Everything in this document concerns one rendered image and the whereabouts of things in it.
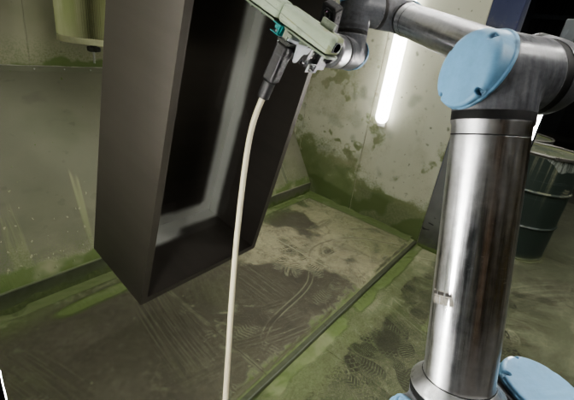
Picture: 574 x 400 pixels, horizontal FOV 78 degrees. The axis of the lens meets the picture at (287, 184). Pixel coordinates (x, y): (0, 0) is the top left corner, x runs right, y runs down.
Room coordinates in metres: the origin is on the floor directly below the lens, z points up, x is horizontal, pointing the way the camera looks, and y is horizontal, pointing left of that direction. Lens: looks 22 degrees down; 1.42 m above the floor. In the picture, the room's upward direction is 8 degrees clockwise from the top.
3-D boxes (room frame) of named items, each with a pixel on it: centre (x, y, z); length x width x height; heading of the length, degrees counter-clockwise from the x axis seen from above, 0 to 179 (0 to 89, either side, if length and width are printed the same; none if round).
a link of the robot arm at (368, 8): (1.12, -0.13, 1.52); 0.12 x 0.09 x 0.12; 108
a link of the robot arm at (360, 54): (1.10, -0.12, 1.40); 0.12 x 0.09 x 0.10; 146
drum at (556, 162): (2.85, -2.00, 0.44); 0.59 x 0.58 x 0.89; 158
